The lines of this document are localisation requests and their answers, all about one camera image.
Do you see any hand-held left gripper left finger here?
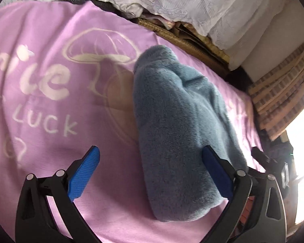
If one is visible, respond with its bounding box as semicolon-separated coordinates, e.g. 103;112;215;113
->
15;145;102;243

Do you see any blue fleece garment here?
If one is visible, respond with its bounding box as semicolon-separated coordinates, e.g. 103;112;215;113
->
133;45;249;222

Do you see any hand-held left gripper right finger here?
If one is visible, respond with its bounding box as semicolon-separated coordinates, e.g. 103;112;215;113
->
202;145;287;243

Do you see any purple printed blanket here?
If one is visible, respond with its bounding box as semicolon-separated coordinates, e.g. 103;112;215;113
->
0;1;267;243

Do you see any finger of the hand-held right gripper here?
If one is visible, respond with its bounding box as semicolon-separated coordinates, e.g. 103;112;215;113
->
251;146;272;169

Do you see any white lace cloth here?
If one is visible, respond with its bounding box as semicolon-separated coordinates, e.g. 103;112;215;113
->
5;0;289;38

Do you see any grey folded cloth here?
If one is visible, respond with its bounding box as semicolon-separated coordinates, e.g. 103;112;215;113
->
117;2;145;16

